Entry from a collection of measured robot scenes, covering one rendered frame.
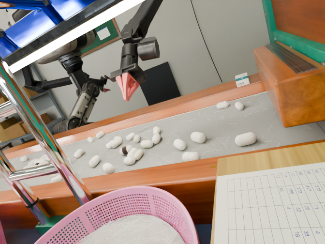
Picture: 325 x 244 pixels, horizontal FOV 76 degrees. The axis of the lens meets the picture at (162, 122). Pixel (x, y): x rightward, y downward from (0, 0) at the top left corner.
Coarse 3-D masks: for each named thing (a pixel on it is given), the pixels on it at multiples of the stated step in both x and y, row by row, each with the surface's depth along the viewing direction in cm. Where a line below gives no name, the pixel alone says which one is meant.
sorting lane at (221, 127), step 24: (264, 96) 54; (168, 120) 65; (192, 120) 58; (216, 120) 52; (240, 120) 47; (264, 120) 43; (72, 144) 84; (96, 144) 72; (120, 144) 63; (168, 144) 50; (192, 144) 46; (216, 144) 42; (264, 144) 36; (288, 144) 33; (96, 168) 54; (120, 168) 49
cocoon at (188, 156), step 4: (184, 152) 40; (188, 152) 39; (192, 152) 38; (196, 152) 38; (184, 156) 39; (188, 156) 38; (192, 156) 38; (196, 156) 38; (184, 160) 39; (188, 160) 38
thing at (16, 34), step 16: (64, 0) 37; (80, 0) 35; (96, 0) 33; (112, 0) 32; (32, 16) 40; (48, 16) 38; (64, 16) 36; (80, 16) 35; (96, 16) 35; (16, 32) 42; (32, 32) 40; (48, 32) 38; (64, 32) 37; (0, 48) 45; (16, 48) 42; (32, 48) 41
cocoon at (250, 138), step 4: (240, 136) 37; (244, 136) 37; (248, 136) 37; (252, 136) 36; (236, 140) 37; (240, 140) 37; (244, 140) 37; (248, 140) 36; (252, 140) 36; (240, 144) 37; (244, 144) 37; (248, 144) 37
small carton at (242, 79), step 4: (236, 76) 63; (240, 76) 62; (244, 76) 60; (236, 80) 60; (240, 80) 59; (244, 80) 59; (248, 80) 59; (236, 84) 60; (240, 84) 60; (244, 84) 59
